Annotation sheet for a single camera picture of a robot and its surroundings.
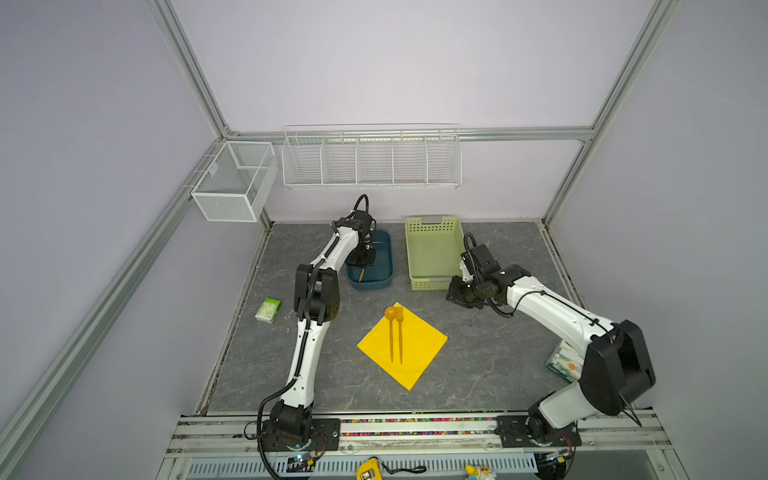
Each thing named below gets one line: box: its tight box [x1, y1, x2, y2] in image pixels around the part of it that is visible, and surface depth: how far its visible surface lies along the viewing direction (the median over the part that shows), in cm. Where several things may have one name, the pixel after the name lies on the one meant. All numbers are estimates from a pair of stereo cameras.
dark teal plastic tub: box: [346, 230, 394, 290], surface depth 105 cm
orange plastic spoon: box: [385, 306, 397, 363], surface depth 96 cm
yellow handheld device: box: [356, 458, 382, 480], surface depth 69 cm
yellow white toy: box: [465, 464, 497, 480], surface depth 68 cm
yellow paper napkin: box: [357, 302, 448, 391], surface depth 91 cm
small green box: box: [254, 297, 282, 324], surface depth 96 cm
